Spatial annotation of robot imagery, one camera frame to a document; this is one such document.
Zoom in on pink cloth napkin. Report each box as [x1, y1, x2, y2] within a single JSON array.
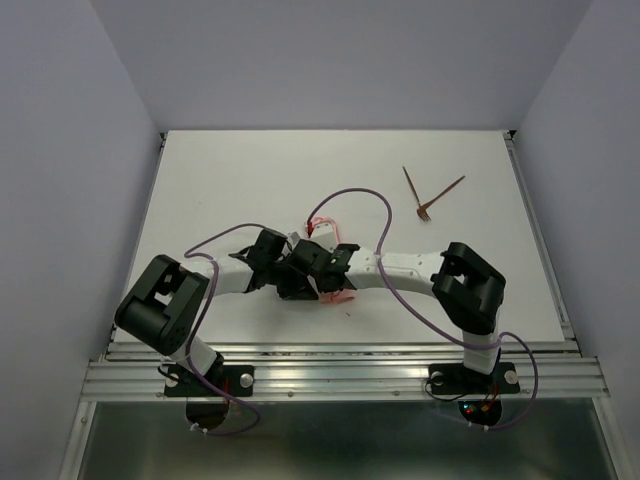
[[311, 216, 355, 304]]

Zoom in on brown wooden fork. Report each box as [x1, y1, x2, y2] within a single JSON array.
[[416, 175, 466, 222]]

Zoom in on brown wooden knife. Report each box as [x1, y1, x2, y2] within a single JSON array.
[[402, 166, 421, 207]]

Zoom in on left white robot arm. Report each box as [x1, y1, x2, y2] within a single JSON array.
[[114, 228, 318, 394]]

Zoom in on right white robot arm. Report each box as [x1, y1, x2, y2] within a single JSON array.
[[287, 240, 506, 390]]

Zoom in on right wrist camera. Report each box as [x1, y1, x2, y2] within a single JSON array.
[[308, 220, 340, 252]]

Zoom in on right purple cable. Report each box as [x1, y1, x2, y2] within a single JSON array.
[[307, 187, 539, 431]]

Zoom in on purple cable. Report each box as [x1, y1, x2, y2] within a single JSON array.
[[183, 223, 262, 435], [307, 187, 539, 431]]

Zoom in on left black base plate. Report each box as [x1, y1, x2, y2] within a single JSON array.
[[158, 364, 255, 398]]

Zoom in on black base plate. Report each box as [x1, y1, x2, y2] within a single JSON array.
[[426, 362, 521, 396], [158, 364, 255, 398]]

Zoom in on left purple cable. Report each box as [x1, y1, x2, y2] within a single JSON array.
[[183, 223, 262, 435]]

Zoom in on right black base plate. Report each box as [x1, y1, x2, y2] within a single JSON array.
[[426, 362, 521, 396]]

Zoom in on aluminium rail frame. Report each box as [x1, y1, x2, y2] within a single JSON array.
[[59, 130, 621, 480]]

